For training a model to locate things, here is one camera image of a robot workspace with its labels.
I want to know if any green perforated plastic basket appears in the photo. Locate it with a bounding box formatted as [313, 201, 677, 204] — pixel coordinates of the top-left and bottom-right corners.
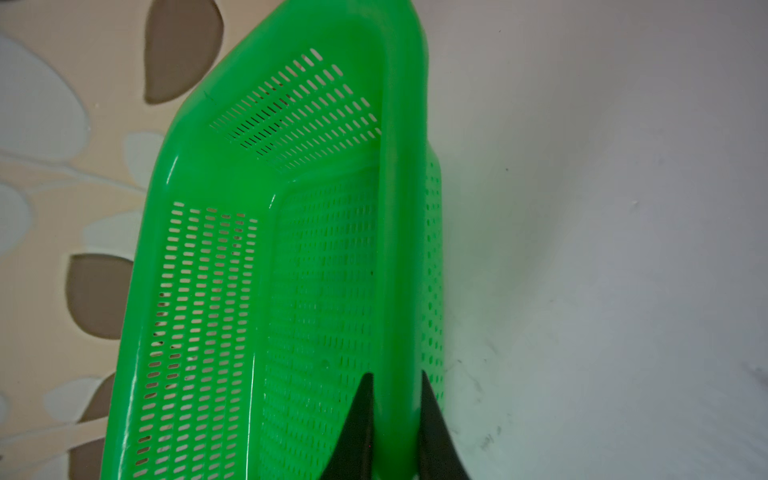
[101, 1, 442, 479]

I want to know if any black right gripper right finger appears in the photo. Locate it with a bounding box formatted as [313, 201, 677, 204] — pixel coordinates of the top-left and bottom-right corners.
[417, 371, 470, 480]

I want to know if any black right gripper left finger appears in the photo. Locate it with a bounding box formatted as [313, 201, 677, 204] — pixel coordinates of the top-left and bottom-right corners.
[319, 373, 374, 480]

